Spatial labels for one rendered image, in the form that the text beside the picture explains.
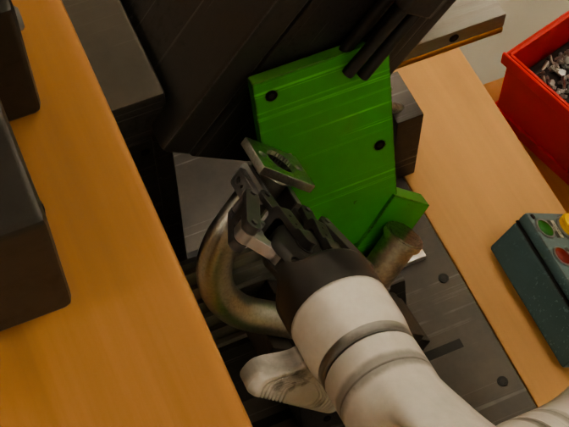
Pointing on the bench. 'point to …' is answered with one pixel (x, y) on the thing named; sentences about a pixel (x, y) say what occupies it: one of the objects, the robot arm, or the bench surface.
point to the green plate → (332, 134)
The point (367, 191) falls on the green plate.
